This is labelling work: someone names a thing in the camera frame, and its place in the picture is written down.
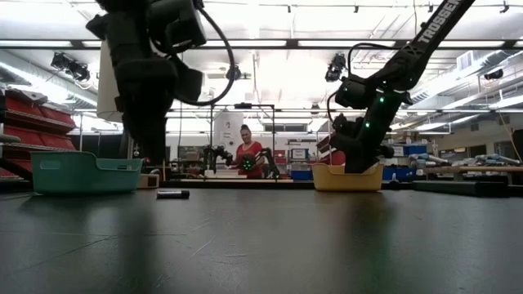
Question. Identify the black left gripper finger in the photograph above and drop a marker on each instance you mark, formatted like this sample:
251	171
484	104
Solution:
143	143
163	149

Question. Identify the background black robot arm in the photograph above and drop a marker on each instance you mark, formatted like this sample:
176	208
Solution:
216	154
267	157

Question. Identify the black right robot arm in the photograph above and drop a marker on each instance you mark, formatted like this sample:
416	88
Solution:
412	57

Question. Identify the yellow plastic bin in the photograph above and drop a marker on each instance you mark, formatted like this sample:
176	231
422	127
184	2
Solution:
347	183

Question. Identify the blue storage bin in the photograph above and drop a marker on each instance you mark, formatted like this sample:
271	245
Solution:
398	173
301	175

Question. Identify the white shade wooden base lamp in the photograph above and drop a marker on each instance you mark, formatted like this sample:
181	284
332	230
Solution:
106	81

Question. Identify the blue bin shelf row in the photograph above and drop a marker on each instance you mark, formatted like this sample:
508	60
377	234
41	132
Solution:
412	150

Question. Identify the grey rolled material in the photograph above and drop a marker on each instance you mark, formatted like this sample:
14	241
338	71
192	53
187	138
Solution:
496	159
427	159

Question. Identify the white cylindrical tank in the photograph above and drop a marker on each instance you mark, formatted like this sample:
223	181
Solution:
224	124

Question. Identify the teal plastic bin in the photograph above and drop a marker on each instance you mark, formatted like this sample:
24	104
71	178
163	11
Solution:
81	175

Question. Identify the person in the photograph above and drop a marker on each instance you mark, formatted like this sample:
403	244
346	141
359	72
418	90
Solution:
250	151

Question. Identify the red storage bin rack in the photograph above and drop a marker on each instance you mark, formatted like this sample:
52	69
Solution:
37	136

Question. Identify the wooden workbench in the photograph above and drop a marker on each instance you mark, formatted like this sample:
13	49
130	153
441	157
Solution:
482	169

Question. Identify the white ceiling vent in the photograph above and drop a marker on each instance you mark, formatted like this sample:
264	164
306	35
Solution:
466	61

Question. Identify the black ceiling fixture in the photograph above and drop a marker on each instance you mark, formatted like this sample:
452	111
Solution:
493	74

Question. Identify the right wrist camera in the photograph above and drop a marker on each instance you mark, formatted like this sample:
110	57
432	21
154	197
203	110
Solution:
353	93

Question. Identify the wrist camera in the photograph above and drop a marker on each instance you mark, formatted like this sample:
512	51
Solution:
353	93
180	24

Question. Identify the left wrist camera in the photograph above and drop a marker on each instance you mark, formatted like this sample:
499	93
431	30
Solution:
180	24

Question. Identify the black ceiling camera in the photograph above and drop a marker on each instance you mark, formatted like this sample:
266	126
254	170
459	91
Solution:
237	73
69	67
336	67

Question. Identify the black metal frame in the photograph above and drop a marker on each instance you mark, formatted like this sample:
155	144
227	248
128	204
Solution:
245	105

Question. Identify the black ceiling light rail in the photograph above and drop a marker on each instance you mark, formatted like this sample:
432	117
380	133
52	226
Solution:
292	43

